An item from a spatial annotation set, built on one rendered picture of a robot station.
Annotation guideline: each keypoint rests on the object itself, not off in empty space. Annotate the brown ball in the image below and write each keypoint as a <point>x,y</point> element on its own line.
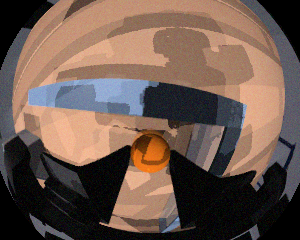
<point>150,153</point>

